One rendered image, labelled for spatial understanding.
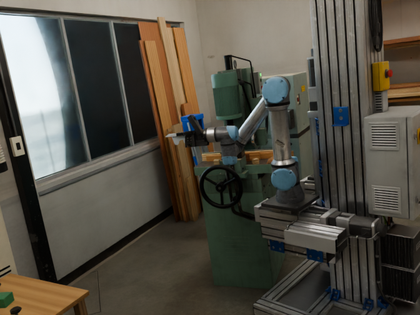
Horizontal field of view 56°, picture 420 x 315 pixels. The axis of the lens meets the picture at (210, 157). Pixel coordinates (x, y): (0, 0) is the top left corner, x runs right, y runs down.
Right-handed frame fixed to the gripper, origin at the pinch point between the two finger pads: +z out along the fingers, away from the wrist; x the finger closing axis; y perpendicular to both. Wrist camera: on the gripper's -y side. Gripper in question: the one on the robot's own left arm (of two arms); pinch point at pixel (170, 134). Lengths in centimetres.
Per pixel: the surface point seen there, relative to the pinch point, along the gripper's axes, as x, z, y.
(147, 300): 54, 54, 117
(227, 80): 65, -16, -31
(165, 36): 217, 87, -103
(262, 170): 63, -34, 29
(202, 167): 65, 7, 26
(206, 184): 66, 6, 37
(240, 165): 53, -23, 25
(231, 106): 68, -17, -14
